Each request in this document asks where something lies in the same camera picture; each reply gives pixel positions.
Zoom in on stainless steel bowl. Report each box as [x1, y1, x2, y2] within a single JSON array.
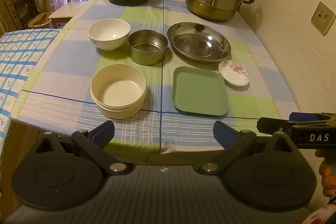
[[128, 29, 169, 66]]

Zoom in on cream plastic bowl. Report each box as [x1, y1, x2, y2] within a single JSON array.
[[90, 63, 148, 119]]

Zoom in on green square plate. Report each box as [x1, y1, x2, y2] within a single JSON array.
[[172, 66, 230, 117]]

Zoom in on large stainless steel plate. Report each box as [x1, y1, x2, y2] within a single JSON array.
[[167, 22, 232, 64]]

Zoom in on beige plastic bucket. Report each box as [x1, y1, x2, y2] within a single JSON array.
[[28, 11, 54, 29]]

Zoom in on red and white cloth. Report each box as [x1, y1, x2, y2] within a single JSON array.
[[302, 203, 336, 224]]

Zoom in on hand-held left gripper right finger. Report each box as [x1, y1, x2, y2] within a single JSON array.
[[194, 120, 297, 176]]

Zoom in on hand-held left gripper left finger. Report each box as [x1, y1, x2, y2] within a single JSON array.
[[34, 120, 132, 176]]

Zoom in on small floral dish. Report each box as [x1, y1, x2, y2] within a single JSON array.
[[218, 59, 250, 87]]

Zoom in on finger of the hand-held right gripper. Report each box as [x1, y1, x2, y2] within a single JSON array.
[[257, 117, 300, 136], [289, 112, 336, 124]]

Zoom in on checked tablecloth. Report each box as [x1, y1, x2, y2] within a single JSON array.
[[10, 0, 300, 156]]

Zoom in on person's right hand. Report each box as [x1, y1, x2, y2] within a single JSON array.
[[315, 150, 336, 198]]

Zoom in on beige wall outlet plate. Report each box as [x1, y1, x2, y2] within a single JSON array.
[[311, 1, 336, 36]]

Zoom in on white ceramic bowl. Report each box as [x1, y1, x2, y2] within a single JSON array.
[[88, 18, 131, 52]]

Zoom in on blue grid printed cloth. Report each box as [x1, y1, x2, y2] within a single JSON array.
[[0, 28, 61, 151]]

